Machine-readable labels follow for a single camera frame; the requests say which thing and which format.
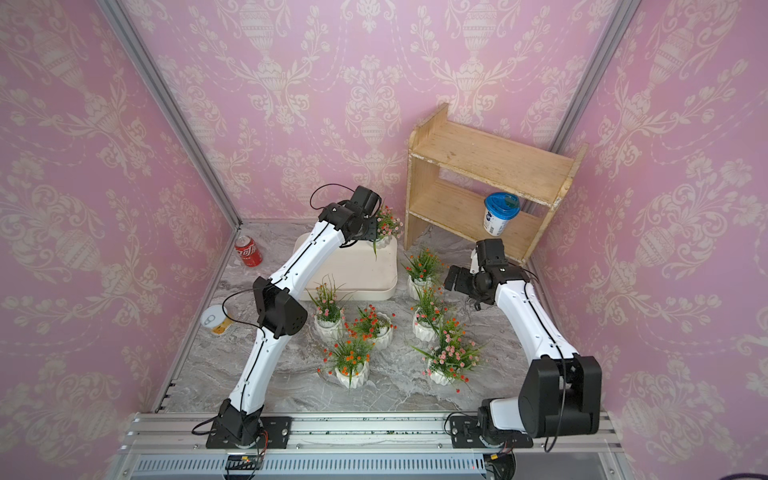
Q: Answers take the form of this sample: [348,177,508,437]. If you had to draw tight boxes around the red flower pot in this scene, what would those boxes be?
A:
[346,305,396,350]

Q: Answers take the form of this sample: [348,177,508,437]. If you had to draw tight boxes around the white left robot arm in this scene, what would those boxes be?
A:
[208,186,382,449]

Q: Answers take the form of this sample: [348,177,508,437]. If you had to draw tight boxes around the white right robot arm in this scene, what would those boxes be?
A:
[444,238,602,451]

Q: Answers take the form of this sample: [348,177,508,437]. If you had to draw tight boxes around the white plastic storage box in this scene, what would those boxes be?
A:
[300,238,398,301]

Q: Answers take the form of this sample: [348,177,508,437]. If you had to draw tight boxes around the blue lidded white cup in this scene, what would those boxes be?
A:
[483,192,520,237]

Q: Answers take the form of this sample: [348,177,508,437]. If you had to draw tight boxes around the orange flower pot back-right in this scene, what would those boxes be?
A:
[404,247,444,300]

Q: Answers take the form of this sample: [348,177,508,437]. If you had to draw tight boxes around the pink flower pot mid-right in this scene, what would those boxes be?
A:
[412,287,446,343]

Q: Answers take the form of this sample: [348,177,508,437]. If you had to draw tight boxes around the large pink flower pot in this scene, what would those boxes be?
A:
[414,318,483,393]

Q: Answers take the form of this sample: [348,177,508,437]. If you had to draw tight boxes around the wooden two-tier shelf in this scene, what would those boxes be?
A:
[404,103,589,265]

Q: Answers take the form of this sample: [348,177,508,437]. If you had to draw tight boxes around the red cola can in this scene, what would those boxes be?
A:
[234,235,263,268]

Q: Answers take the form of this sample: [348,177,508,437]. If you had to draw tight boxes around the orange flower pot front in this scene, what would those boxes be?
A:
[317,337,374,389]

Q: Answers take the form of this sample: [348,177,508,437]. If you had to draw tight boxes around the white yellow can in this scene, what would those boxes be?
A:
[199,304,233,335]

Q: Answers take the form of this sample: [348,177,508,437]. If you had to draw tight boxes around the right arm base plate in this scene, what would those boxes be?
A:
[443,412,533,450]

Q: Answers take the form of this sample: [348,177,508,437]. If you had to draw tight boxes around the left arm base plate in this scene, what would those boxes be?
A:
[205,416,293,450]

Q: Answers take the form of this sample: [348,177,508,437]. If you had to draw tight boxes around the aluminium mounting rail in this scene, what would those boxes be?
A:
[107,411,633,479]

